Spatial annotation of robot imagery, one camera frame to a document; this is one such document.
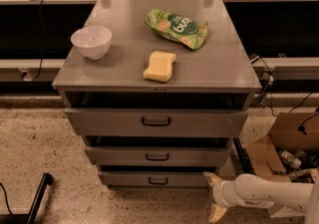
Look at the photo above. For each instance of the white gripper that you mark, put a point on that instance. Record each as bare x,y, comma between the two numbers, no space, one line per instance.
218,192

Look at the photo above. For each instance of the grey bottom drawer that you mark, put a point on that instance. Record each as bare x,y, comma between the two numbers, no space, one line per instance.
152,179

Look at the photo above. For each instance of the grey drawer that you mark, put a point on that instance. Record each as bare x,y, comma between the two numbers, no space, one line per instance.
162,123
152,179
157,156

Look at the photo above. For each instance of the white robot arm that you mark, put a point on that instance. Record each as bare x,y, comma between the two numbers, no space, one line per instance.
251,191

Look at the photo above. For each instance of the grey metal drawer cabinet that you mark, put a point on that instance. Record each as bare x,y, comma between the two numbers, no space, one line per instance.
217,77

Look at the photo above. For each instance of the grey middle drawer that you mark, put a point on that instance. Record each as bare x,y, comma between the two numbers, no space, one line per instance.
157,156

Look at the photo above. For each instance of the grey top drawer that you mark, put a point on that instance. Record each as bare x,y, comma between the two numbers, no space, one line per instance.
162,123

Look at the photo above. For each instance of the black bar beside cabinet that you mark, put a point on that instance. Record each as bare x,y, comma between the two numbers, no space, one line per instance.
242,156

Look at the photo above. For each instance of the can inside cardboard box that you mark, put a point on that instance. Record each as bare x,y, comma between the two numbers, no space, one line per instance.
289,159

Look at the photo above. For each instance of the cardboard box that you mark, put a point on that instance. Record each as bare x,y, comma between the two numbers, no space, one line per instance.
291,131

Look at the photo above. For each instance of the yellow sponge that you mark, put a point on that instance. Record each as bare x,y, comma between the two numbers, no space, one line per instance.
160,66

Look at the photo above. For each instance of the green chip bag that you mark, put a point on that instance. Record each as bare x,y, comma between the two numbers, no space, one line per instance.
177,28

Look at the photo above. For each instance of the black metal stand leg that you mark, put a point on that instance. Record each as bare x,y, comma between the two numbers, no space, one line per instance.
30,217

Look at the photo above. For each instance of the white bowl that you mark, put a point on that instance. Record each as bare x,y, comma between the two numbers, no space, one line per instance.
93,42

